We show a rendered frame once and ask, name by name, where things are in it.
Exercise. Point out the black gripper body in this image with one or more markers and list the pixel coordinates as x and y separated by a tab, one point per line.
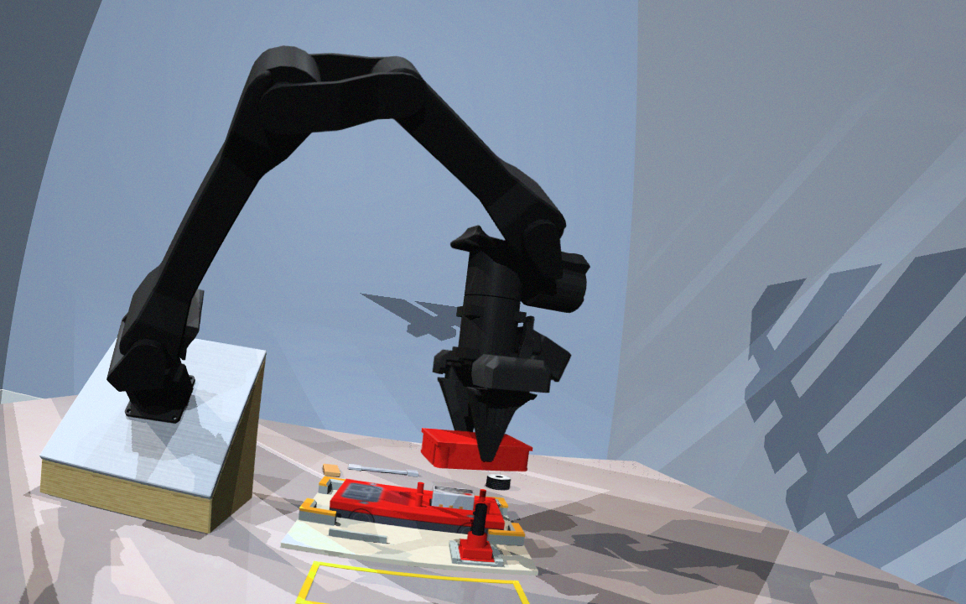
486	351

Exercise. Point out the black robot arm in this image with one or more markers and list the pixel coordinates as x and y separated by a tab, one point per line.
288	95

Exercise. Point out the black rubber tyre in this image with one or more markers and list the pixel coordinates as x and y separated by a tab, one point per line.
498	482

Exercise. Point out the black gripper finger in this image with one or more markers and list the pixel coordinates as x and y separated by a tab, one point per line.
491	413
456	398

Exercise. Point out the red joystick with black handle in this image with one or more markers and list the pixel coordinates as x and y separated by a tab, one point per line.
476	547

